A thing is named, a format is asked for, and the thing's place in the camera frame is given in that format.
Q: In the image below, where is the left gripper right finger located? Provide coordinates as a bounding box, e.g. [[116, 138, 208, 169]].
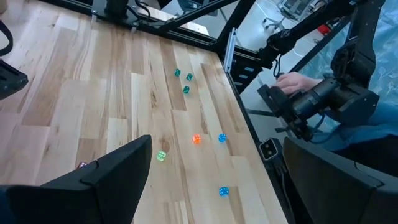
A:
[[283, 136, 383, 224]]

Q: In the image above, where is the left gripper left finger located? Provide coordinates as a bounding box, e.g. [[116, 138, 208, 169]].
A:
[[43, 134, 153, 224]]

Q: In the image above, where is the person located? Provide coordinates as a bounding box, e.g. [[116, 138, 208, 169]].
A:
[[310, 77, 398, 178]]

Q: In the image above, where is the person's hand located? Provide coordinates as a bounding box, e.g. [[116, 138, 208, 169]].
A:
[[275, 72, 323, 96]]

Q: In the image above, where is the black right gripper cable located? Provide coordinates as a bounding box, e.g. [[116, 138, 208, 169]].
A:
[[0, 20, 14, 57]]

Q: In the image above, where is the small grey depth camera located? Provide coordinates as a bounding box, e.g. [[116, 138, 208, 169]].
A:
[[259, 138, 279, 161]]

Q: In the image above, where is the silver frame bracket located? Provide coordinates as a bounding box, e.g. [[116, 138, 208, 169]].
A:
[[224, 27, 238, 74]]

